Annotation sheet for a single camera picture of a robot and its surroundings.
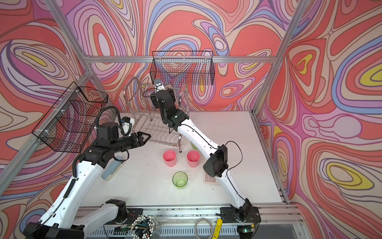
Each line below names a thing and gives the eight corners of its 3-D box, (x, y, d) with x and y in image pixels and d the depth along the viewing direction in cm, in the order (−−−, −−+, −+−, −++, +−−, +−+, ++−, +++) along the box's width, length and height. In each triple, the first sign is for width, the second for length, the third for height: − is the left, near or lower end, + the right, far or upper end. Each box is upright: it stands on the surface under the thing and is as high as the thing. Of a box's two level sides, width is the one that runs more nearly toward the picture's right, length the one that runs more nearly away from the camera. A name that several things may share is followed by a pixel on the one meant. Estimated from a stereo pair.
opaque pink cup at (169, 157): (164, 168, 91) (161, 162, 84) (165, 156, 96) (163, 149, 90) (175, 168, 91) (174, 162, 84) (176, 156, 96) (175, 149, 90)
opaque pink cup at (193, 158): (190, 169, 91) (190, 162, 83) (185, 160, 95) (185, 153, 87) (200, 164, 93) (201, 157, 85) (195, 156, 97) (196, 148, 89)
